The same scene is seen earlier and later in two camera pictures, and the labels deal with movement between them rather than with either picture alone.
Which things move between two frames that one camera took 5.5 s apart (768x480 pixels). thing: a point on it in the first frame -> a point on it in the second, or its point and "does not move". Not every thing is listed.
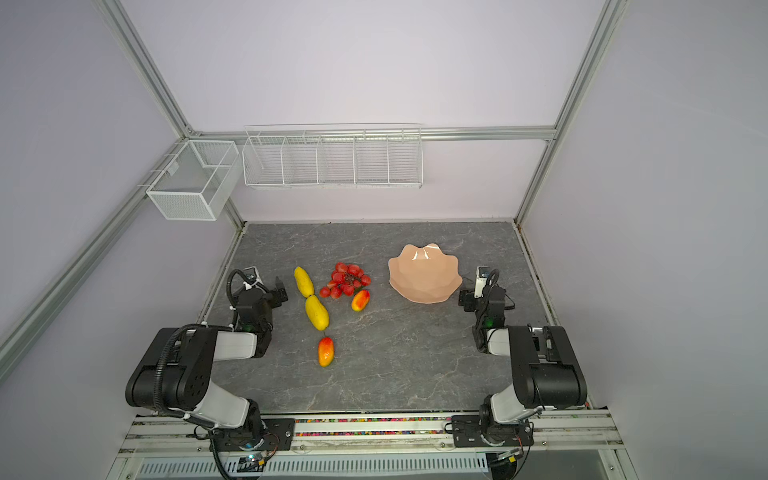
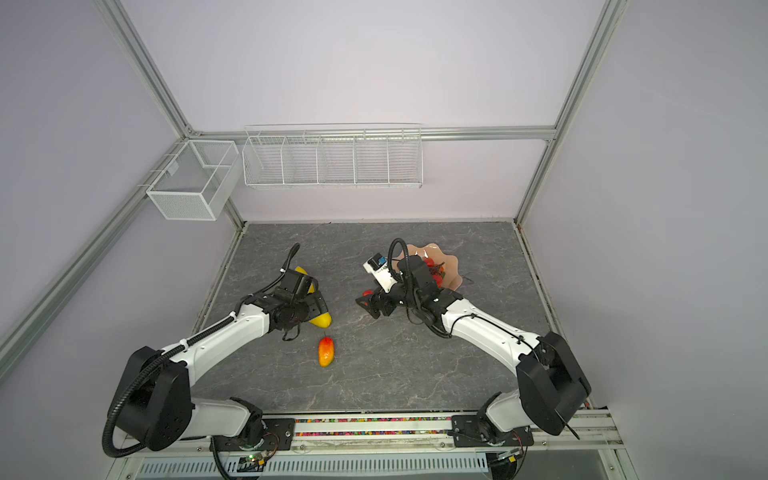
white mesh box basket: (202, 183) does not move
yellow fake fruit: (317, 313) does not move
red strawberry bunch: (346, 279) -> (436, 271)
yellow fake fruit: (303, 281) does not move
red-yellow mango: (326, 351) does not move
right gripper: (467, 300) -> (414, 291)
